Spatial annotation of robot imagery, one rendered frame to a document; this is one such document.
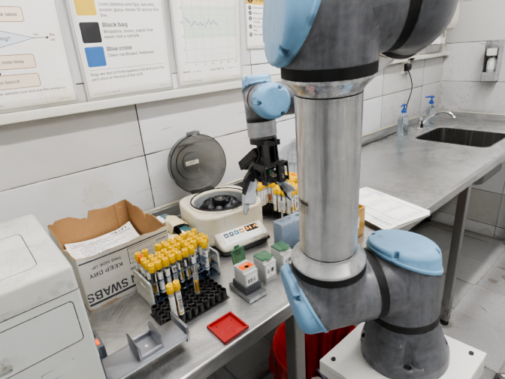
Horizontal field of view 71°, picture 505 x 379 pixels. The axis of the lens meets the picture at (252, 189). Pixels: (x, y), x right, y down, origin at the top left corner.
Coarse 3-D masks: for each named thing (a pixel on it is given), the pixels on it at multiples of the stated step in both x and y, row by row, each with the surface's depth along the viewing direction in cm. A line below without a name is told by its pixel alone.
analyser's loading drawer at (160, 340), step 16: (176, 320) 76; (128, 336) 70; (144, 336) 73; (160, 336) 69; (176, 336) 73; (128, 352) 70; (144, 352) 70; (160, 352) 70; (112, 368) 67; (128, 368) 66
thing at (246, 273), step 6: (240, 264) 89; (246, 264) 89; (252, 264) 89; (234, 270) 90; (240, 270) 87; (246, 270) 87; (252, 270) 88; (240, 276) 88; (246, 276) 87; (252, 276) 88; (240, 282) 89; (246, 282) 87; (252, 282) 89
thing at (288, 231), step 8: (288, 216) 108; (296, 216) 107; (280, 224) 103; (288, 224) 104; (296, 224) 106; (280, 232) 104; (288, 232) 105; (296, 232) 107; (280, 240) 105; (288, 240) 106; (296, 240) 108
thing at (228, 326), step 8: (216, 320) 81; (224, 320) 82; (232, 320) 82; (240, 320) 81; (208, 328) 79; (216, 328) 80; (224, 328) 80; (232, 328) 79; (240, 328) 79; (248, 328) 79; (216, 336) 77; (224, 336) 77; (232, 336) 76
